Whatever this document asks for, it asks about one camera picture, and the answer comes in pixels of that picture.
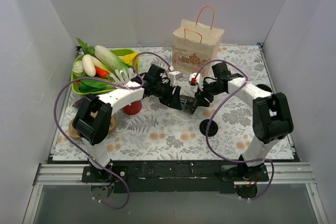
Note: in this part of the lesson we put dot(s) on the paper takeout bag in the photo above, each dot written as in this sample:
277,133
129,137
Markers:
195,44

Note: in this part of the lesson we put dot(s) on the purple toy eggplant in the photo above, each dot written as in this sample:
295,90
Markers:
77,104

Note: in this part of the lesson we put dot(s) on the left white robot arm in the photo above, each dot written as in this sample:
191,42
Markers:
93,119

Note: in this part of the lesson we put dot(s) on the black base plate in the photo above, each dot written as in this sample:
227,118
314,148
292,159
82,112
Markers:
171,176

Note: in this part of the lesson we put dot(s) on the green vegetable basket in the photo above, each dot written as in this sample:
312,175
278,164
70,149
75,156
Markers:
97,87

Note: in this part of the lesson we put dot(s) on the brown cardboard cup carrier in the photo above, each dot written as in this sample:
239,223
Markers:
74,135

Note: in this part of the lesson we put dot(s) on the white toy radish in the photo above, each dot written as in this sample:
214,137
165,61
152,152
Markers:
88,65

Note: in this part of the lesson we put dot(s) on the red straw holder cup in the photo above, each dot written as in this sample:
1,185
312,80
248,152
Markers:
133,108

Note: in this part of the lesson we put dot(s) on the black cup lid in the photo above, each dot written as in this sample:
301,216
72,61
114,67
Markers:
212,127

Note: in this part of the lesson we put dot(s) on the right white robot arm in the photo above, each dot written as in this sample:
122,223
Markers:
271,121

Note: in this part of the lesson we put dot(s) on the stack of dark plastic cups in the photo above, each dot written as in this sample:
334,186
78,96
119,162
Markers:
265,87

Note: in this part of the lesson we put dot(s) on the yellow toy leaf vegetable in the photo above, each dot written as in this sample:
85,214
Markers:
128,59

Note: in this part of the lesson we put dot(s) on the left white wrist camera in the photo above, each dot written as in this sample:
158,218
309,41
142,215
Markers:
173,76

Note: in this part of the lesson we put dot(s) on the aluminium rail frame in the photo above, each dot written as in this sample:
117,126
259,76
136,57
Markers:
71,174

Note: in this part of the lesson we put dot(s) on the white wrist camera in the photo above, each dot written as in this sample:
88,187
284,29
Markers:
173,76
196,81

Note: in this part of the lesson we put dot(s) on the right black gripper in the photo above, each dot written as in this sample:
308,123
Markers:
202,92

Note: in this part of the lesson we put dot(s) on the toy napa cabbage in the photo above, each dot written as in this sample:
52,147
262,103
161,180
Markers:
109,59

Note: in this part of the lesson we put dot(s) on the floral table mat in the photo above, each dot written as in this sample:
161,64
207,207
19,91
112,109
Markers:
161,133

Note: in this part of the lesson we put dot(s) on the green toy cabbage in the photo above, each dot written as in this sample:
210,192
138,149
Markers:
77,70

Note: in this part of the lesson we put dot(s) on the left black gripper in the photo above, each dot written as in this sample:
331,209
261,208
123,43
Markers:
170,94

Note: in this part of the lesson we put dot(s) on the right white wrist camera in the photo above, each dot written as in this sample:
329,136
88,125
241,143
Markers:
196,81

